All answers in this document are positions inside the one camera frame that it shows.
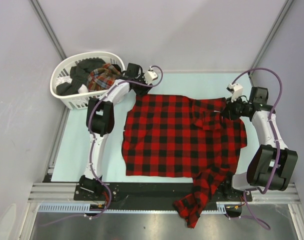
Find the dark grey garment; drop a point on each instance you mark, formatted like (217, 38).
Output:
(79, 77)

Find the left aluminium corner post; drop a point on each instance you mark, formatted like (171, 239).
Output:
(44, 21)

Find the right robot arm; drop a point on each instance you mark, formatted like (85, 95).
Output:
(273, 164)

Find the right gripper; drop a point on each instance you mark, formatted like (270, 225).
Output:
(228, 111)

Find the aluminium corner post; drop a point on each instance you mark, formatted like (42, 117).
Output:
(44, 21)
(272, 32)

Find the right aluminium corner post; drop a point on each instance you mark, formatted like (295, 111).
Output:
(272, 32)

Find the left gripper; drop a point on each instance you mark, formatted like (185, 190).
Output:
(145, 89)

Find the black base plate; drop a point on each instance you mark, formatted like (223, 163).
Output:
(135, 196)

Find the multicolour plaid shirt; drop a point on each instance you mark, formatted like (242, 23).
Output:
(103, 78)

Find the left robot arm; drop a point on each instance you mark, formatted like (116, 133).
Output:
(100, 118)

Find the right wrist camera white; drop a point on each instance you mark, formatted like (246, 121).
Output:
(236, 91)

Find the white laundry basket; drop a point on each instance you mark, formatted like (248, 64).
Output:
(80, 100)

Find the aluminium frame rail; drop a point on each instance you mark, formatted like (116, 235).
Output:
(64, 193)

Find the red black plaid shirt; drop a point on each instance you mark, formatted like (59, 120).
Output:
(176, 136)

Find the white garment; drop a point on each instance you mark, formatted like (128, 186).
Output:
(63, 80)

